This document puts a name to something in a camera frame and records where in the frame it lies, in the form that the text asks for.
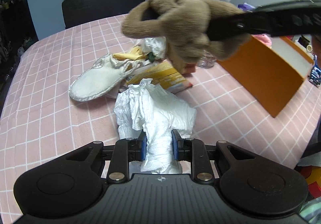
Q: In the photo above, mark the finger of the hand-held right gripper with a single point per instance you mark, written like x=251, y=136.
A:
x=263, y=23

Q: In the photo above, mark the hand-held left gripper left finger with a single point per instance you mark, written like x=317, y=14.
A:
x=143, y=146

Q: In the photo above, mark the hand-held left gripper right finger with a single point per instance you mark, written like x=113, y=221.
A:
x=174, y=146

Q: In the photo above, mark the white cloth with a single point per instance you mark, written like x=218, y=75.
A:
x=155, y=108

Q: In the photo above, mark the orange storage box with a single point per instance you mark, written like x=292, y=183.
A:
x=265, y=73

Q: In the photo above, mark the brown plush toy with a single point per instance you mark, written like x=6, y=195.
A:
x=185, y=13

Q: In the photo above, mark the white cloth shoe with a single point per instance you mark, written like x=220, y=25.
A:
x=97, y=81

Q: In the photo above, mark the white plastic bag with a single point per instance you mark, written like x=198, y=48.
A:
x=156, y=45

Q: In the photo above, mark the pink plush toy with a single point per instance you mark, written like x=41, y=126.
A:
x=264, y=38

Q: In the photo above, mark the purple tissue pack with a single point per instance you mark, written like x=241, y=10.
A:
x=244, y=6

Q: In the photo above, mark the yellow snack packet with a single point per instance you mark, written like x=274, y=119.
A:
x=168, y=76

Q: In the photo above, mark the pink checkered tablecloth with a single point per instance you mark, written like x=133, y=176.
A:
x=50, y=88

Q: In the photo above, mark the black chair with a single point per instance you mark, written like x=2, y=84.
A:
x=100, y=5

